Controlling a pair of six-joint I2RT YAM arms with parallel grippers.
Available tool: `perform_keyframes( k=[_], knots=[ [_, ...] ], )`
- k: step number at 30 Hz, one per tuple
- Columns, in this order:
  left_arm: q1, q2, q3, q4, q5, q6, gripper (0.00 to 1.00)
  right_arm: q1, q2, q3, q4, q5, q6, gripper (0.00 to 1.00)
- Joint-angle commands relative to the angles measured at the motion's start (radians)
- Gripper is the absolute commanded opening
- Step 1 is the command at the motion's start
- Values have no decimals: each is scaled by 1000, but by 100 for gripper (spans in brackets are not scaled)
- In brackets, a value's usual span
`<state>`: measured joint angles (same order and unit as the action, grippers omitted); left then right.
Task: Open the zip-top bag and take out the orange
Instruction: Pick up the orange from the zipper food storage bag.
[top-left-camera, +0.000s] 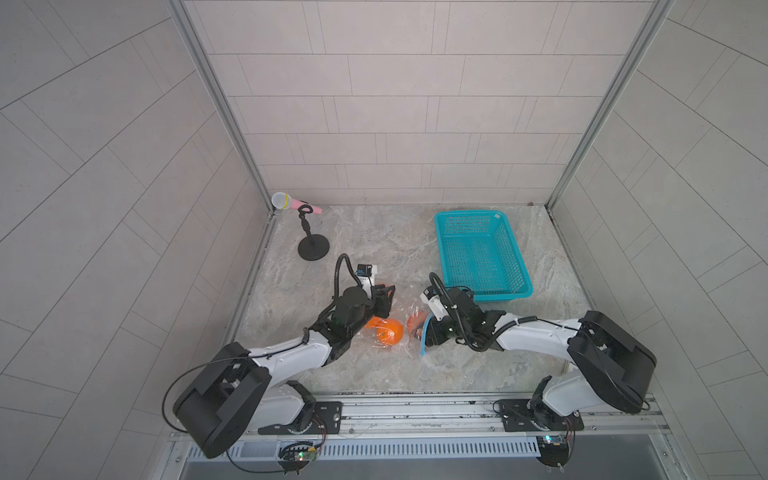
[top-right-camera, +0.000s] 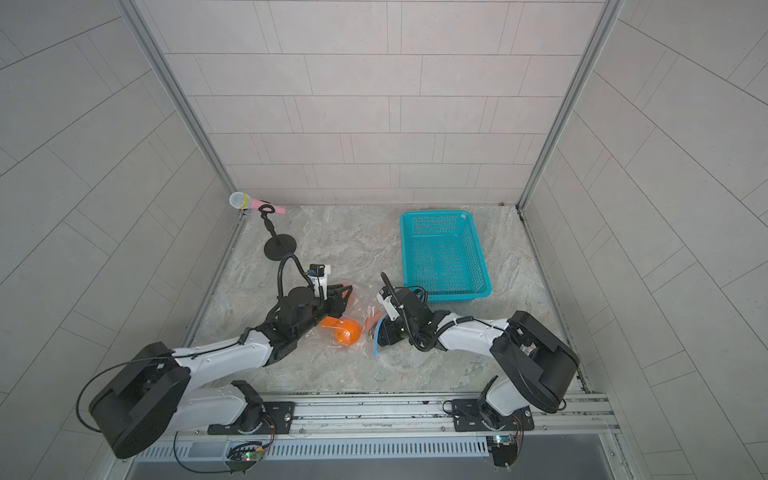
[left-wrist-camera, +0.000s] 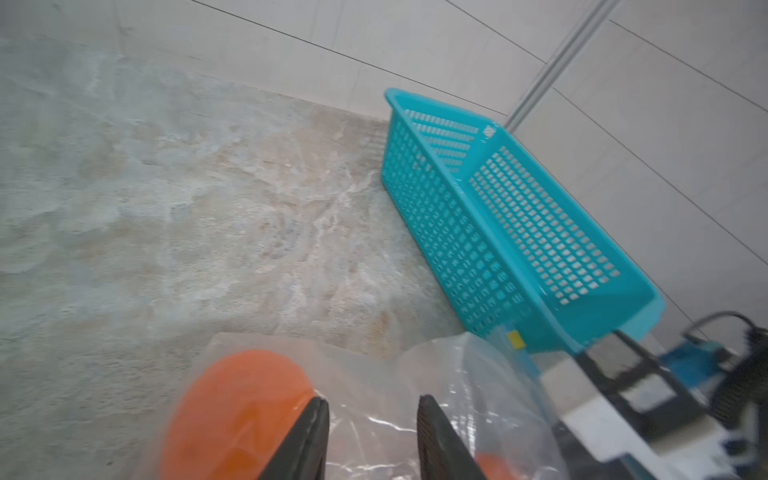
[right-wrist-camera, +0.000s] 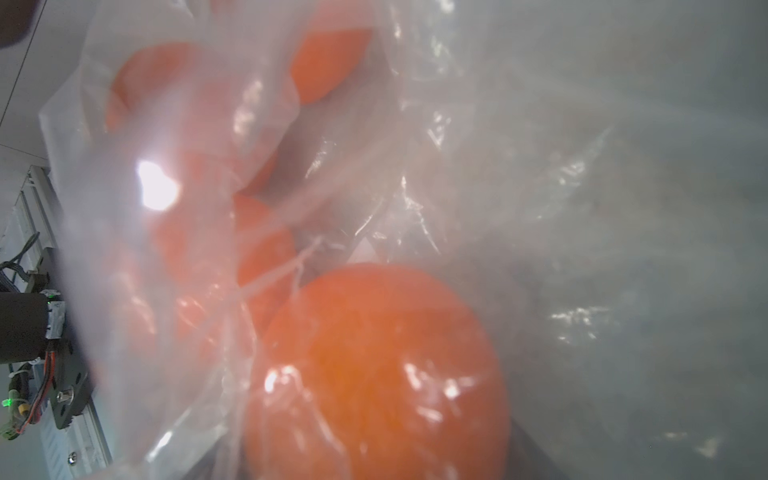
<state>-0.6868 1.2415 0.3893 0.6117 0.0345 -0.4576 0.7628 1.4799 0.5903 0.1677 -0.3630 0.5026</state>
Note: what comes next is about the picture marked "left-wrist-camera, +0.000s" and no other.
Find clear zip-top bag blue seal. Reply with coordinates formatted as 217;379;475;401
134;333;568;479

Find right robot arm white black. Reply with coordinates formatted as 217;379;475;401
677;310;767;479

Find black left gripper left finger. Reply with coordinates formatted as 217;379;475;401
258;396;330;480

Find teal plastic basket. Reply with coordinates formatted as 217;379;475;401
381;88;665;354

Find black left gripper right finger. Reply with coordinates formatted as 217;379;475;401
417;395;486;480

